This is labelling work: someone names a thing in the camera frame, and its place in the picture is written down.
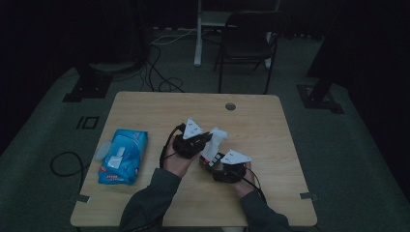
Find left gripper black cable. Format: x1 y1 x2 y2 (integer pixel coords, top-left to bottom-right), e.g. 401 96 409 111
159 123 187 169

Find grey tape strip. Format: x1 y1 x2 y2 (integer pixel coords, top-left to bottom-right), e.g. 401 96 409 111
299 191 319 202

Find blue wet wipes pack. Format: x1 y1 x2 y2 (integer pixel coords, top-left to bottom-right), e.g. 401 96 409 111
95 129 150 187

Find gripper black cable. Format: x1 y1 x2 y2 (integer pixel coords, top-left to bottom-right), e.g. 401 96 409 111
159 123 187 169
241 166 267 203

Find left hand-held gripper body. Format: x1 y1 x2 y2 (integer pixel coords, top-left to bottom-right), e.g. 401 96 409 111
172 117 207 160

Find black stand with square base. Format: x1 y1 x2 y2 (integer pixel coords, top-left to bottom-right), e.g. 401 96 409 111
62 61 114 103
296 0 345 115

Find person's left hand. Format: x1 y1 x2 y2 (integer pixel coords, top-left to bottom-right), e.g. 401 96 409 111
162 134 200 179

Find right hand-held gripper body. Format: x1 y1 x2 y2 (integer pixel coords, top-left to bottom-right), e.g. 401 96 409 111
211 148 252 185

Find white wet wipe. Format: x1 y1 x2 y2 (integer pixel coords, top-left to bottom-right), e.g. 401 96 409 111
200 127 229 162

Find grey round stand base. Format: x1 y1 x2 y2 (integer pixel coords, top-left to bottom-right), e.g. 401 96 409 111
88 61 137 74

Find black floor cables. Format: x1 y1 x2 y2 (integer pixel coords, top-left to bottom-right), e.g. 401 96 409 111
138 43 187 95

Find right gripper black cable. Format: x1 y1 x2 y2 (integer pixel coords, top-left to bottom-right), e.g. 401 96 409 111
241 166 267 203

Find black folding chair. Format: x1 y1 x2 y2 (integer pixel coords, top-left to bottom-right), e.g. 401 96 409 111
213 11 290 95

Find white floor cable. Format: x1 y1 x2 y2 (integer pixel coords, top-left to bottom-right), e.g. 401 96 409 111
150 28 198 46

